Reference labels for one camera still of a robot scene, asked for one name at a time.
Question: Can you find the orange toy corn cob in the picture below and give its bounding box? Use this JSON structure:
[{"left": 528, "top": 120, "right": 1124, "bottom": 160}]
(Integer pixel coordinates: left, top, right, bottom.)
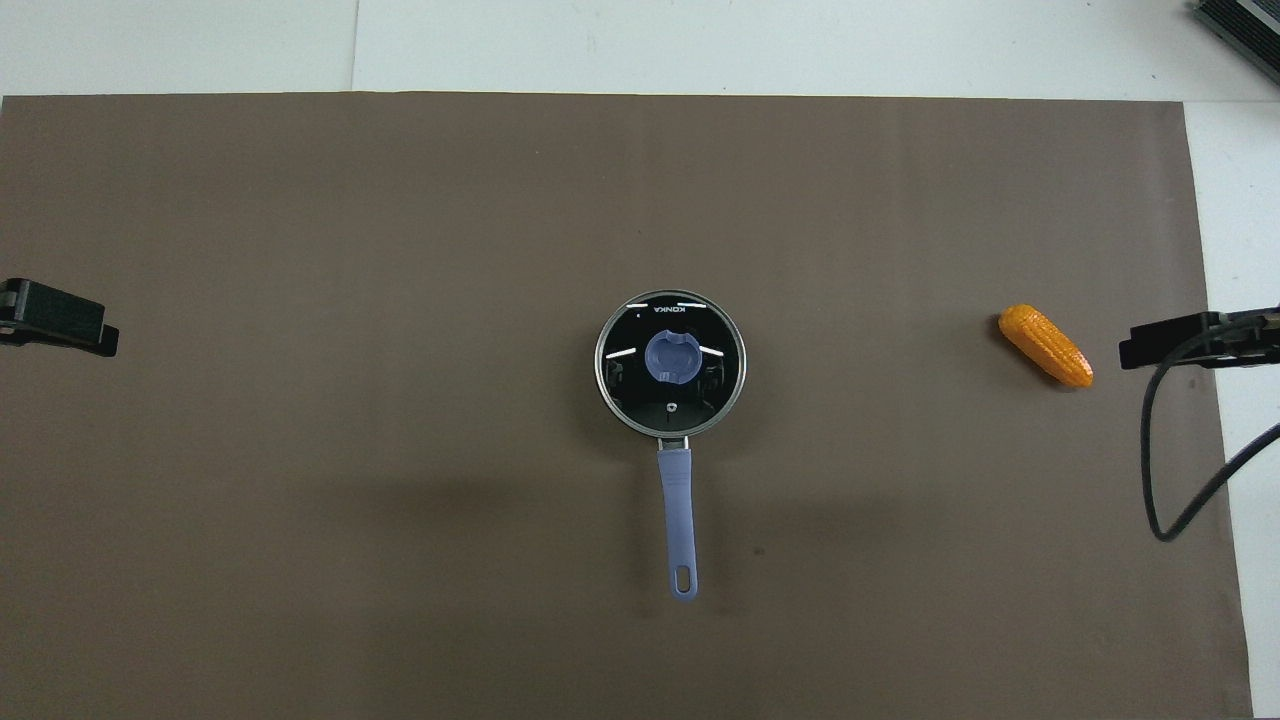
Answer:
[{"left": 998, "top": 303, "right": 1095, "bottom": 390}]

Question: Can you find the glass lid with blue knob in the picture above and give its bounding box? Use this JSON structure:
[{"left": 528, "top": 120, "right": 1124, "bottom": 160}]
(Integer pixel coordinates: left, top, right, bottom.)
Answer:
[{"left": 597, "top": 292, "right": 746, "bottom": 438}]

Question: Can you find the dark grey ribbed device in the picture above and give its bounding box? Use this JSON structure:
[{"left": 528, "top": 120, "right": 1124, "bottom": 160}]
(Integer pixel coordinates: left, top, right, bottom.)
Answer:
[{"left": 1190, "top": 0, "right": 1280, "bottom": 79}]

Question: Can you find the brown table mat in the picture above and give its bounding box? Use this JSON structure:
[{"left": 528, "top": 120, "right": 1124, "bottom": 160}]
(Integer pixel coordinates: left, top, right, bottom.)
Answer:
[{"left": 0, "top": 92, "right": 1254, "bottom": 720}]

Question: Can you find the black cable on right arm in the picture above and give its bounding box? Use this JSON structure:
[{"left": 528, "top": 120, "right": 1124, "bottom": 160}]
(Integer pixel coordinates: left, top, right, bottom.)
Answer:
[{"left": 1142, "top": 314, "right": 1280, "bottom": 544}]

